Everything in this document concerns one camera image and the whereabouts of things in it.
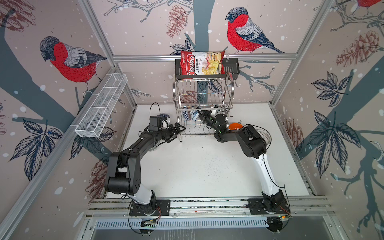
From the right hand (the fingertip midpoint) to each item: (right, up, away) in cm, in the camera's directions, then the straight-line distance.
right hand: (193, 111), depth 94 cm
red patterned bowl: (-5, -3, +4) cm, 6 cm away
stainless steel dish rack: (+5, +5, +8) cm, 11 cm away
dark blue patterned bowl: (-21, -3, +13) cm, 25 cm away
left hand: (-7, -12, -7) cm, 16 cm away
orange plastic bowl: (+29, -10, +9) cm, 32 cm away
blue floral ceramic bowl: (+1, -2, +1) cm, 2 cm away
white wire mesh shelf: (-49, -5, -23) cm, 55 cm away
